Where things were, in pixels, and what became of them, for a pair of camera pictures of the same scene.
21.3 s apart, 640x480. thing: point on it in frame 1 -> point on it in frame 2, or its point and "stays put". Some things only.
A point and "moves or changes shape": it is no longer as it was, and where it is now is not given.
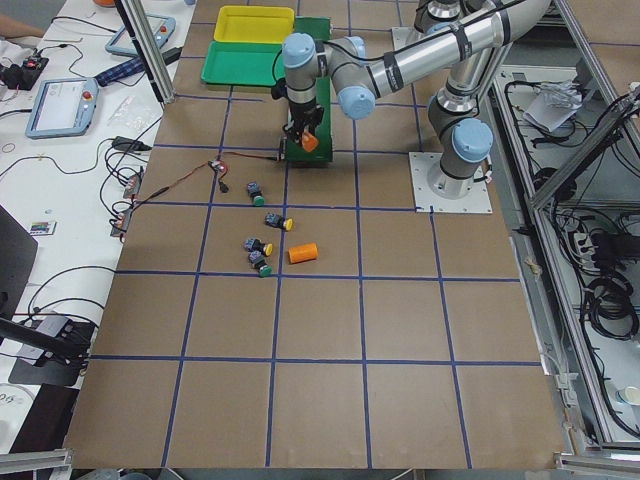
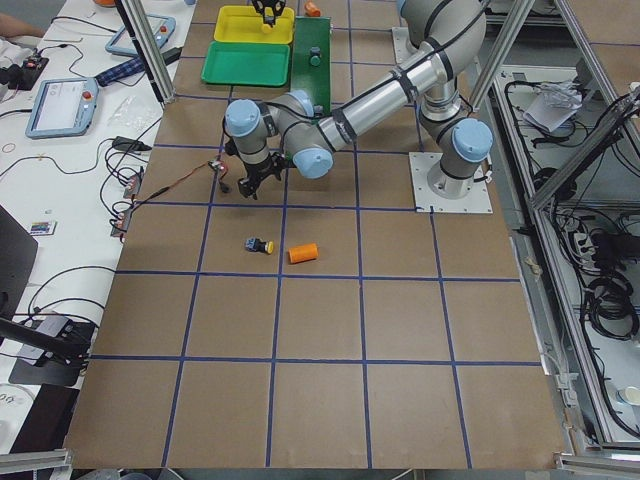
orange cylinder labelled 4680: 309,142 moves or changes shape
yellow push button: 288,223 -> 267,28
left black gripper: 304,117 -> 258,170
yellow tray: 251,24 stays put
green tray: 240,63 stays put
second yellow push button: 255,244 stays put
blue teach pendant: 63,107 stays put
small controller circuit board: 216,166 stays put
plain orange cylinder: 303,252 stays put
